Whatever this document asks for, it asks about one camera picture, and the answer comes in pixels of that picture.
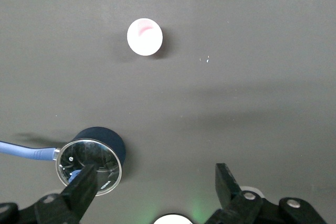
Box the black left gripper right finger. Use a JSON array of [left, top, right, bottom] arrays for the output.
[[204, 163, 328, 224]]

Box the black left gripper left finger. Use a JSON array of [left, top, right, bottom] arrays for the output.
[[0, 163, 98, 224]]

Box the pink plastic cup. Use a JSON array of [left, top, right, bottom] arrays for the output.
[[127, 18, 164, 57]]

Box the glass saucepan lid blue knob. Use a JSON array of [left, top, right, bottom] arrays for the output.
[[55, 138, 123, 197]]

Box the dark blue saucepan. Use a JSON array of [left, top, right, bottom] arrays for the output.
[[0, 126, 127, 172]]

